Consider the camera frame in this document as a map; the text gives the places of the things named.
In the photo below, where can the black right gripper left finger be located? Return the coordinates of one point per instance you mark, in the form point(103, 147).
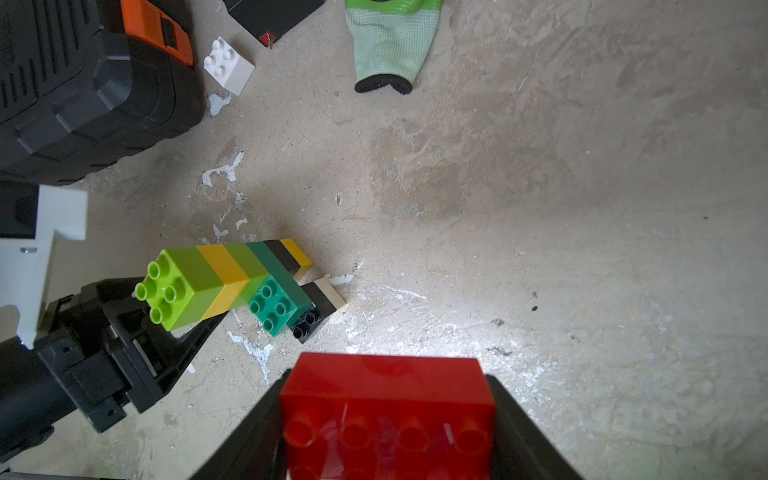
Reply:
point(256, 449)

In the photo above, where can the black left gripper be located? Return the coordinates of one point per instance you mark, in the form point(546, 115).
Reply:
point(101, 353)

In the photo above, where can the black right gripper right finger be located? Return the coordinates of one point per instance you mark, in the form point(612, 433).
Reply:
point(520, 450)

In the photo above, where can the lime green lego brick front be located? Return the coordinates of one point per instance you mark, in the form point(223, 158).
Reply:
point(179, 287)

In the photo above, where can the lime green lego brick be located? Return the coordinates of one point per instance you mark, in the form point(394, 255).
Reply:
point(179, 287)
point(253, 269)

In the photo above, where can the red lego brick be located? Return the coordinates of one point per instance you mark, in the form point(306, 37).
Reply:
point(387, 417)

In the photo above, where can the yellow lego brick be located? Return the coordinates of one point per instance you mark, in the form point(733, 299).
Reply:
point(300, 257)
point(230, 274)

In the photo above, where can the dark green lego brick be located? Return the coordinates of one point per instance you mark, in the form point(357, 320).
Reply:
point(280, 301)

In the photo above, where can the white lego brick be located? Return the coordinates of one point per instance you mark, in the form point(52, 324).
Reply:
point(330, 300)
point(227, 67)

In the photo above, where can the black lego brick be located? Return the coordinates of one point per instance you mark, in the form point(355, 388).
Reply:
point(313, 319)

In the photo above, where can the black plastic tool case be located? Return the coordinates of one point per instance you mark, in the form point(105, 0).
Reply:
point(87, 83)

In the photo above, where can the small black battery box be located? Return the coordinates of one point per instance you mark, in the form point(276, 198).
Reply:
point(268, 20)

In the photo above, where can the black green work glove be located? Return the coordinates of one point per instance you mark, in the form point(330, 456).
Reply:
point(391, 41)

